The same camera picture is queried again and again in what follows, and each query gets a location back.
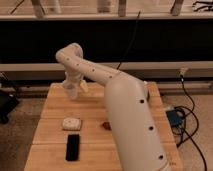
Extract black remote control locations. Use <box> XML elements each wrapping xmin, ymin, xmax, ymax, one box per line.
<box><xmin>66</xmin><ymin>134</ymin><xmax>80</xmax><ymax>161</ymax></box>

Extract blue power box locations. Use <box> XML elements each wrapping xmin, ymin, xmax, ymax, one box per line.
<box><xmin>166</xmin><ymin>110</ymin><xmax>184</xmax><ymax>127</ymax></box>

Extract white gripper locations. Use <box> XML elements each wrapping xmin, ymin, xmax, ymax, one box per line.
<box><xmin>66</xmin><ymin>70</ymin><xmax>89</xmax><ymax>93</ymax></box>

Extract black floor cables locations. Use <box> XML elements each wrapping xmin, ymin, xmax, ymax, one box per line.
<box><xmin>173</xmin><ymin>74</ymin><xmax>208</xmax><ymax>171</ymax></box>

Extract black hanging cable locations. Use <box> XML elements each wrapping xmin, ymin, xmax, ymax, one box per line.
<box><xmin>114</xmin><ymin>10</ymin><xmax>142</xmax><ymax>71</ymax></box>

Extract white ceramic cup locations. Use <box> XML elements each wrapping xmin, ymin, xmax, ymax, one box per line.
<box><xmin>62</xmin><ymin>82</ymin><xmax>78</xmax><ymax>99</ymax></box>

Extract white patterned sponge block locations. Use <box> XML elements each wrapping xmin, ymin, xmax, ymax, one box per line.
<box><xmin>62</xmin><ymin>117</ymin><xmax>82</xmax><ymax>131</ymax></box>

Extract dark object at left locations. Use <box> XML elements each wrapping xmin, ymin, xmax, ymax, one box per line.
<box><xmin>0</xmin><ymin>72</ymin><xmax>20</xmax><ymax>124</ymax></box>

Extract brown oblong food item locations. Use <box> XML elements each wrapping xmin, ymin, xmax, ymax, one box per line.
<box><xmin>102</xmin><ymin>122</ymin><xmax>111</xmax><ymax>130</ymax></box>

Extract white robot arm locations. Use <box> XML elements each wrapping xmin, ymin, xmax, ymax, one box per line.
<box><xmin>56</xmin><ymin>43</ymin><xmax>172</xmax><ymax>171</ymax></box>

